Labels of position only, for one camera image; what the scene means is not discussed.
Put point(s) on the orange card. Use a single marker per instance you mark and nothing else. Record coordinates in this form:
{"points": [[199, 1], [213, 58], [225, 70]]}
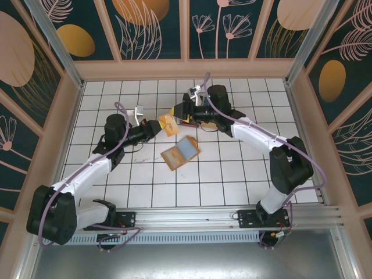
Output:
{"points": [[170, 125]]}

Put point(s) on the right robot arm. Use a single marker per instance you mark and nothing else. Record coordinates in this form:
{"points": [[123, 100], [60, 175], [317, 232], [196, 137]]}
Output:
{"points": [[255, 133]]}

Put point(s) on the aluminium frame post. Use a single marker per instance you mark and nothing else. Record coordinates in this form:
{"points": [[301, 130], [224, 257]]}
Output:
{"points": [[55, 43], [309, 43]]}

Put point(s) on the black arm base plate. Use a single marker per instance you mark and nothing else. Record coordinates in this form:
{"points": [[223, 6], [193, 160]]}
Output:
{"points": [[125, 219], [247, 219]]}

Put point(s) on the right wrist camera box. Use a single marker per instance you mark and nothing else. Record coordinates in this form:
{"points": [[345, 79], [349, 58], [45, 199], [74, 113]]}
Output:
{"points": [[194, 93]]}

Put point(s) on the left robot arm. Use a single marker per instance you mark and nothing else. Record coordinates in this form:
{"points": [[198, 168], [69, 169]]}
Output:
{"points": [[84, 174]]}

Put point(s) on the black card stack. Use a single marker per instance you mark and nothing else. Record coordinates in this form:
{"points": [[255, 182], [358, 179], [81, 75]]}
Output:
{"points": [[186, 97]]}

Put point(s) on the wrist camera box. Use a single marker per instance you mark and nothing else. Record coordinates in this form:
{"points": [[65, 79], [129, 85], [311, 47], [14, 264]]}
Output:
{"points": [[139, 110], [194, 93]]}

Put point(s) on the grey metal sheet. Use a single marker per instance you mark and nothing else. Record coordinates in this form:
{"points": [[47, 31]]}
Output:
{"points": [[186, 261]]}

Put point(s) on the gold card with stripe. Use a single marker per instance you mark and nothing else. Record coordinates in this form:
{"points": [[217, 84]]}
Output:
{"points": [[207, 125]]}

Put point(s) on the clear acrylic card organizer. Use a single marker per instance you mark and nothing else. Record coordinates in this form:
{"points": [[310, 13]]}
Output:
{"points": [[207, 130]]}

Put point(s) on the tan leather card holder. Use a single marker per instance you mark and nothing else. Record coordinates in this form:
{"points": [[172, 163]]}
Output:
{"points": [[180, 154]]}

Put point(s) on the black controller module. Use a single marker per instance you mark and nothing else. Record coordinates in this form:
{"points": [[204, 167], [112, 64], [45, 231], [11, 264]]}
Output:
{"points": [[109, 237], [276, 236]]}

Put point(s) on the aluminium mounting rail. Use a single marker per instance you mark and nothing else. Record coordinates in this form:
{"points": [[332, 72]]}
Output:
{"points": [[180, 218]]}

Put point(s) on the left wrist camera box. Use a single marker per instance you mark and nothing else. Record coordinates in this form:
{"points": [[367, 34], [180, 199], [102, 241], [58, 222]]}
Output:
{"points": [[139, 110]]}

